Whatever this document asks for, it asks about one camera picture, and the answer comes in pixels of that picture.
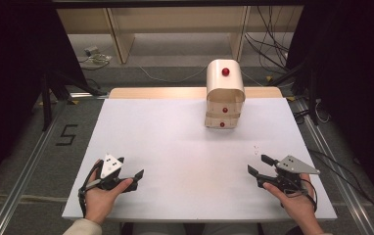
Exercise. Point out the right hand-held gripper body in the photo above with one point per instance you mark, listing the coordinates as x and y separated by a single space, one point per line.
294 164

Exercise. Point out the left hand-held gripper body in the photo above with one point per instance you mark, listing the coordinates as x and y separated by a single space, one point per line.
110 166

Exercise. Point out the cream drawer with red knob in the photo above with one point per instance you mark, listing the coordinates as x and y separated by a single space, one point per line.
224 107
222 121

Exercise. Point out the cream roll-top drawer cabinet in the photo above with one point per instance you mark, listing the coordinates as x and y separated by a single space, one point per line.
224 81

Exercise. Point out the person's left hand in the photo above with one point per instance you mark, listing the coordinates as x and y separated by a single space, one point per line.
101 202

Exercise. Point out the person's right hand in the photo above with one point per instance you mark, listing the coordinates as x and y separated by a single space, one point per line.
294 204

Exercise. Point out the white table cover board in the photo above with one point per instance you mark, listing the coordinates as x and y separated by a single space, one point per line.
181 163

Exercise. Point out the black metal stand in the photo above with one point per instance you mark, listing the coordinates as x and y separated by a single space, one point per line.
312 91

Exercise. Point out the wooden table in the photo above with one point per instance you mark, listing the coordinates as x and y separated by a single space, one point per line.
162 92

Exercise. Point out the black tripod stand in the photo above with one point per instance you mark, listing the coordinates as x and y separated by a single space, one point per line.
47 98

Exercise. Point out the dark curtain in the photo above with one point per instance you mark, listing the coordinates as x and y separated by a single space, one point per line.
12 81
354 81

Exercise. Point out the light wooden shelf unit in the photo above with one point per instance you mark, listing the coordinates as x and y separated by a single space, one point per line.
175 19

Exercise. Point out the aluminium floor rail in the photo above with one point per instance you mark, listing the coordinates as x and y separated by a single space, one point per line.
335 176
22 182

